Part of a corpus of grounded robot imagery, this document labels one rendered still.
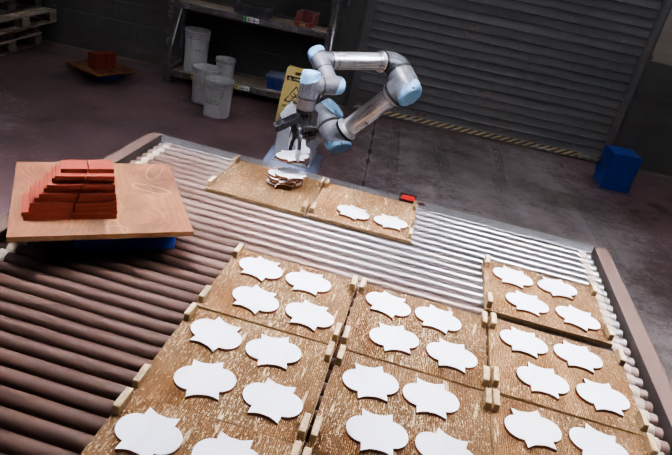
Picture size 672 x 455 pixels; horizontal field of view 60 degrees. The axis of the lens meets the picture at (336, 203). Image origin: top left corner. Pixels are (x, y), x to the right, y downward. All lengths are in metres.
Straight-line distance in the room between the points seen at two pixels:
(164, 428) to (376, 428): 0.47
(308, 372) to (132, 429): 0.44
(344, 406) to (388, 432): 0.12
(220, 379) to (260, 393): 0.10
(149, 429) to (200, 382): 0.17
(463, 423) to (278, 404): 0.45
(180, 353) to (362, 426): 0.48
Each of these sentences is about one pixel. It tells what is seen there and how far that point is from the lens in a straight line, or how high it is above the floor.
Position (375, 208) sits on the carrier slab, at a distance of 2.44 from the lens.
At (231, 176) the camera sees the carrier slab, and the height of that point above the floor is 0.94.
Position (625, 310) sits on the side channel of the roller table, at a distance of 2.30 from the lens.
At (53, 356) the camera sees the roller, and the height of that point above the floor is 0.91.
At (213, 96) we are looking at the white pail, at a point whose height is 0.22.
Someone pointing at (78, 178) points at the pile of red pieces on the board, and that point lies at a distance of 1.82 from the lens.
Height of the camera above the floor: 1.96
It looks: 25 degrees down
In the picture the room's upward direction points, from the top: 12 degrees clockwise
